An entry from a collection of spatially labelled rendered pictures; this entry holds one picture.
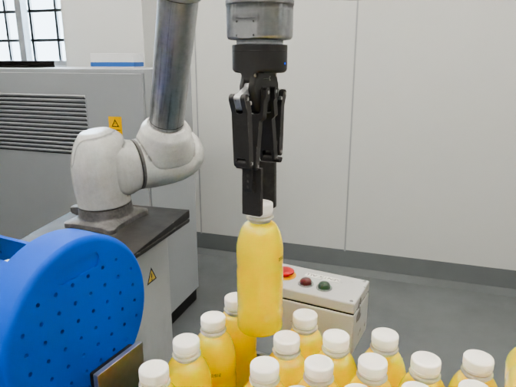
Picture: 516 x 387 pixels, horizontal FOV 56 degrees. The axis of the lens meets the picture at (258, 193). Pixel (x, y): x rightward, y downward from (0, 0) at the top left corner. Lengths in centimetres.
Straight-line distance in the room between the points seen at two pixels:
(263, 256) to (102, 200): 80
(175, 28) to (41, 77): 157
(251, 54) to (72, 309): 46
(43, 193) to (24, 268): 216
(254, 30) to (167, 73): 71
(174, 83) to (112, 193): 36
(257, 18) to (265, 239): 30
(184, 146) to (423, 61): 216
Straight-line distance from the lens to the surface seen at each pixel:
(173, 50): 129
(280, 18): 65
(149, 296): 152
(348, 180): 344
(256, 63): 64
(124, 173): 142
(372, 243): 355
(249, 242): 70
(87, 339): 84
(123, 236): 139
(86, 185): 142
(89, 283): 81
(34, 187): 293
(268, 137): 70
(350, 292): 88
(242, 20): 65
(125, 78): 246
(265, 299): 73
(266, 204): 70
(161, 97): 136
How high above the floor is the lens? 149
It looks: 16 degrees down
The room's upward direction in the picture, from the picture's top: straight up
